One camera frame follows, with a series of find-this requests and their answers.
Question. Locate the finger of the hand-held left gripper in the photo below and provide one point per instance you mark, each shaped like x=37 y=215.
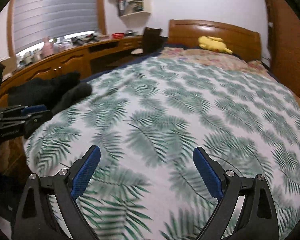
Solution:
x=37 y=121
x=32 y=109

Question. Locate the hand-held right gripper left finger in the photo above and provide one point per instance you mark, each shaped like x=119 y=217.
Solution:
x=86 y=172

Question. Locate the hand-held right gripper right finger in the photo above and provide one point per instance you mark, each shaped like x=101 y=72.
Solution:
x=207 y=173

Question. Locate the black buttoned coat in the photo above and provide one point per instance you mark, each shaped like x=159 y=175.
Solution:
x=40 y=87

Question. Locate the person's left hand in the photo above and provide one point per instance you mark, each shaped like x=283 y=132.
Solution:
x=4 y=157

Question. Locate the dark grey garment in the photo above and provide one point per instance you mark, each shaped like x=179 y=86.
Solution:
x=75 y=95

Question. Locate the wooden desk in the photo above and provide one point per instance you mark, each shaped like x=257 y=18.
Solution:
x=65 y=60

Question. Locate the leaf print bedsheet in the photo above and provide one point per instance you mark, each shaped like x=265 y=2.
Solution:
x=177 y=117

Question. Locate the pink bottle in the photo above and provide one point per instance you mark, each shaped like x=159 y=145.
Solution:
x=48 y=47

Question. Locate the black gadget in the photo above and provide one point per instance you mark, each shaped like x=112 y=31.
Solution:
x=93 y=39
x=79 y=40

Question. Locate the grey window blind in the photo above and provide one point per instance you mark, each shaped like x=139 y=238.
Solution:
x=55 y=10

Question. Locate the red basket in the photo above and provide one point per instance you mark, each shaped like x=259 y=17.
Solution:
x=117 y=35

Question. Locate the floral quilt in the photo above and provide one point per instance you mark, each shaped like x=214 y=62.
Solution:
x=215 y=57

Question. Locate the grey metal container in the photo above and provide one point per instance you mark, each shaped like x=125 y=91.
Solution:
x=130 y=32

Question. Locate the yellow plush toy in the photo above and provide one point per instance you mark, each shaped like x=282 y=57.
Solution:
x=212 y=44

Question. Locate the dark wooden chair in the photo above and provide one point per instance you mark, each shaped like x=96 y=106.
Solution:
x=152 y=40

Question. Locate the wooden bed headboard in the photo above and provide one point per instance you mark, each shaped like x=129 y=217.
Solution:
x=210 y=30

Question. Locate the wooden louvered wardrobe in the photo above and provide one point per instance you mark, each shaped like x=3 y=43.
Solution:
x=290 y=42

